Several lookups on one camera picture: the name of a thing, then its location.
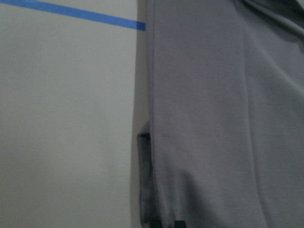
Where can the dark brown t-shirt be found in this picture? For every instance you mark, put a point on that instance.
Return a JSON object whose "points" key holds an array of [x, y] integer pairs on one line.
{"points": [[224, 143]]}

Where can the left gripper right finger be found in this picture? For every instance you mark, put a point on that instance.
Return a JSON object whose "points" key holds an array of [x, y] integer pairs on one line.
{"points": [[179, 224]]}

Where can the brown paper table cover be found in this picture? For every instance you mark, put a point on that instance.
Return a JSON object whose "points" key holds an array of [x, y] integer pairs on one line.
{"points": [[73, 96]]}

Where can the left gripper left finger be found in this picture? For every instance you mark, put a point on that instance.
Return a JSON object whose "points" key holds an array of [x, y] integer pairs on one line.
{"points": [[155, 223]]}

